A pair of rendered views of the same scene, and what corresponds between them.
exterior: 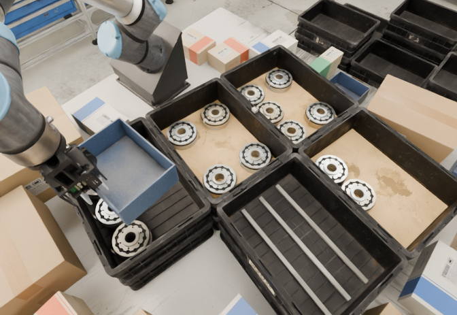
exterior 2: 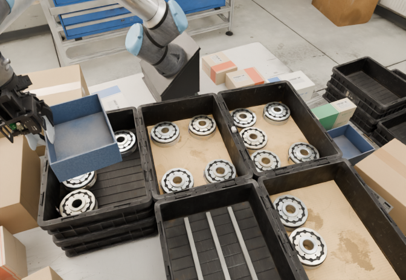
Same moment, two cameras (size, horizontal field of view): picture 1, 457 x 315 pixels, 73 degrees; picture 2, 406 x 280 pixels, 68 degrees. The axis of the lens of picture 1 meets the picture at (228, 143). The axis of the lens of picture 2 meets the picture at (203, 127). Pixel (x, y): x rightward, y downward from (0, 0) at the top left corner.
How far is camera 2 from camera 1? 24 cm
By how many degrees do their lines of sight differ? 16
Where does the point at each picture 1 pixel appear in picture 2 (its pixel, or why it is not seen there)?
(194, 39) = (219, 61)
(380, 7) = not seen: outside the picture
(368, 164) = (336, 221)
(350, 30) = (388, 93)
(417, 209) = not seen: outside the picture
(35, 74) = (99, 65)
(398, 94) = (398, 161)
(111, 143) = (86, 113)
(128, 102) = (142, 98)
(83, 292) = (29, 240)
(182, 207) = (135, 195)
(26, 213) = (14, 155)
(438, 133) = not seen: outside the picture
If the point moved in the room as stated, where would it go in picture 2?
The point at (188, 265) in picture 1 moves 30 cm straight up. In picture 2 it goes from (122, 254) to (98, 207)
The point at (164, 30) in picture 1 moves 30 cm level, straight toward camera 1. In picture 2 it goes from (186, 44) to (173, 87)
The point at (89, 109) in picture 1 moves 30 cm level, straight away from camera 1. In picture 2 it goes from (106, 92) to (106, 55)
